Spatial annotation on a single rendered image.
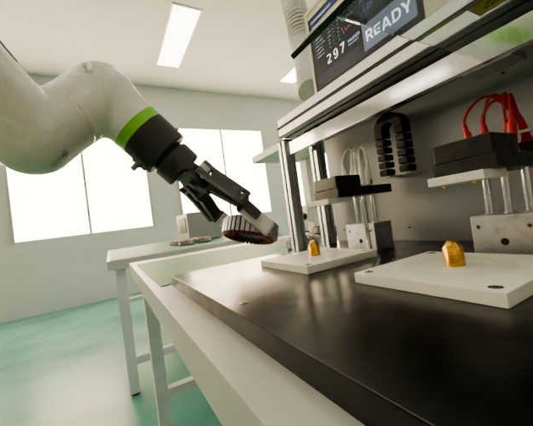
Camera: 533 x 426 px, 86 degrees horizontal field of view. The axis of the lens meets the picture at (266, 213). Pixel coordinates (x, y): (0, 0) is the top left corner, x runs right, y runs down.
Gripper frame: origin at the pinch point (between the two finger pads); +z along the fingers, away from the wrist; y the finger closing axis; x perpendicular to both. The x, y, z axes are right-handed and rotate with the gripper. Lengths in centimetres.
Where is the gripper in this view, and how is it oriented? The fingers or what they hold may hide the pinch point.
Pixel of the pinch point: (249, 228)
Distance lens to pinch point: 57.4
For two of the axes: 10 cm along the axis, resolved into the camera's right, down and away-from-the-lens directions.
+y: 4.8, -2.0, -8.6
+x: 5.2, -7.2, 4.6
